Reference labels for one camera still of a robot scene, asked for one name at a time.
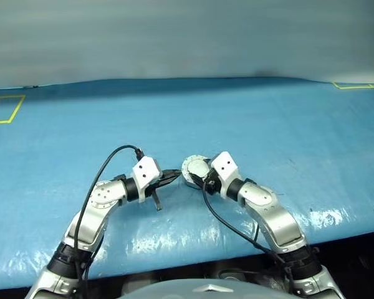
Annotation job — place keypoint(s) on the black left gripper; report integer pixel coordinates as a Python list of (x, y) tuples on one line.
[(152, 189)]

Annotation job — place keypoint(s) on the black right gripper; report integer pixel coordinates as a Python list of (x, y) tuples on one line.
[(212, 184)]

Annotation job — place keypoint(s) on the silver motor housing lid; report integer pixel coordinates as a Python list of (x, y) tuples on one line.
[(196, 166)]

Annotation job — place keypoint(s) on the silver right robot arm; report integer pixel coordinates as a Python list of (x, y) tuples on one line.
[(277, 215)]

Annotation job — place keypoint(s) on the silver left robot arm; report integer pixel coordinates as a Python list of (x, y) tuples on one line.
[(103, 196)]

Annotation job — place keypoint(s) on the blue plastic table cover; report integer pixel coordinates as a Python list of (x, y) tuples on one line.
[(268, 130)]

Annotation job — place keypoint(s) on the grey robot torso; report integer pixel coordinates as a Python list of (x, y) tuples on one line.
[(205, 291)]

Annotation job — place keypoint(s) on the small black clip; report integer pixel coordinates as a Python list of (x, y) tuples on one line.
[(31, 87)]

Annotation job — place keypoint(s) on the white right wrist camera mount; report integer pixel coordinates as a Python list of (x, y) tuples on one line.
[(224, 166)]

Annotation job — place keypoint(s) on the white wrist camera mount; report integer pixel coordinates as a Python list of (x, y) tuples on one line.
[(224, 166), (145, 171)]

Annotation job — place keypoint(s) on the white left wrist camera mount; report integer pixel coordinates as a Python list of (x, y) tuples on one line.
[(145, 171)]

